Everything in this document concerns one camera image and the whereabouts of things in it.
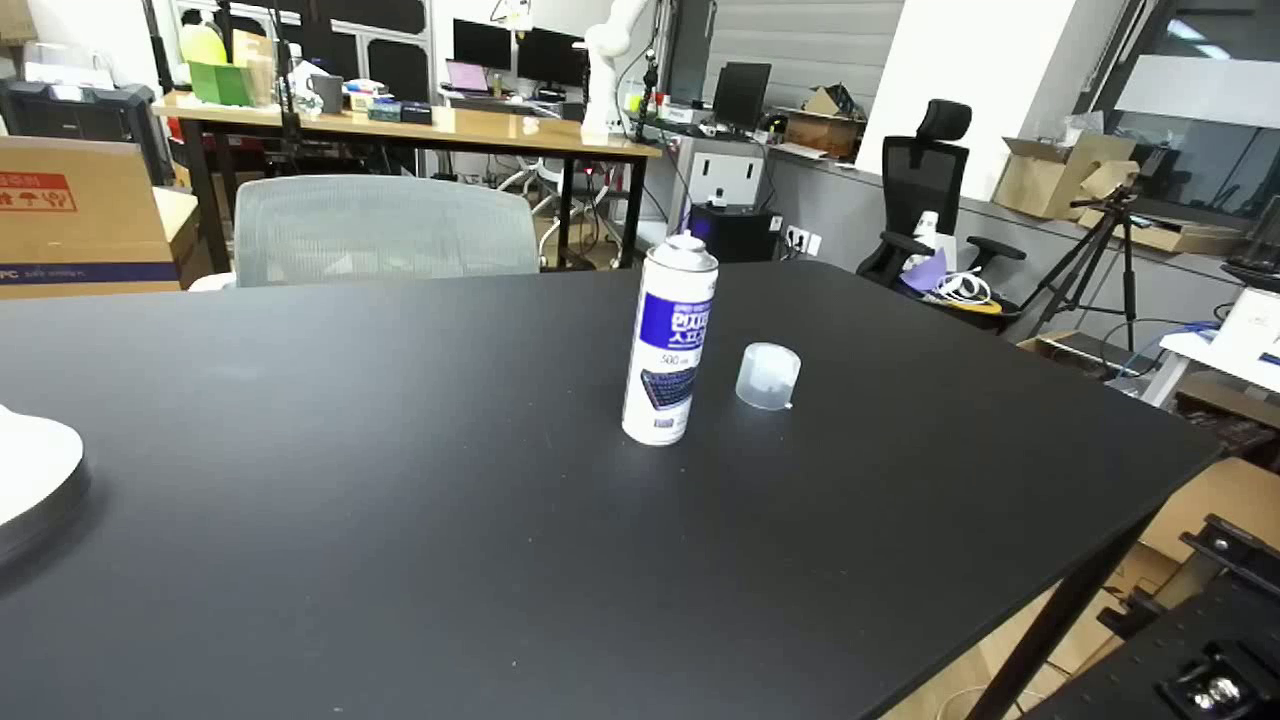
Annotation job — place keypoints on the translucent plastic cap lid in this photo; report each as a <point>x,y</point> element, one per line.
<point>770,377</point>

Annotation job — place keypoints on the white blue spray can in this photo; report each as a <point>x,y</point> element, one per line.
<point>673,313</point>

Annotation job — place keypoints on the wooden desk black legs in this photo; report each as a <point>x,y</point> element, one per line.
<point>451,131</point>

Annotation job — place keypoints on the black office chair with headrest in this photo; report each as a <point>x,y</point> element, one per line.
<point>922,201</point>

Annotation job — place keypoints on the black computer monitor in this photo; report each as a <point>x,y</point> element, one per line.
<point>483,44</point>

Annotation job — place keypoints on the grey mesh office chair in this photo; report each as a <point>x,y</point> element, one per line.
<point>315,229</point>

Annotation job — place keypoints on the open cardboard box on counter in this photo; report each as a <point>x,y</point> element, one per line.
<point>1044,180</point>

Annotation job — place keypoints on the green box on desk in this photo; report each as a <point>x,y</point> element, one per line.
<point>221,86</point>

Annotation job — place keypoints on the cardboard box with red label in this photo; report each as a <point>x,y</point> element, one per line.
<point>83,218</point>

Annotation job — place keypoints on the white round object at edge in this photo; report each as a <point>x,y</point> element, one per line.
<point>39,456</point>

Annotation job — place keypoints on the black camera tripod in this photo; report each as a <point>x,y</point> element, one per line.
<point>1069,278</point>

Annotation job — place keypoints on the black metal rail frame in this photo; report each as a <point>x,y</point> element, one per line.
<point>1209,658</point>

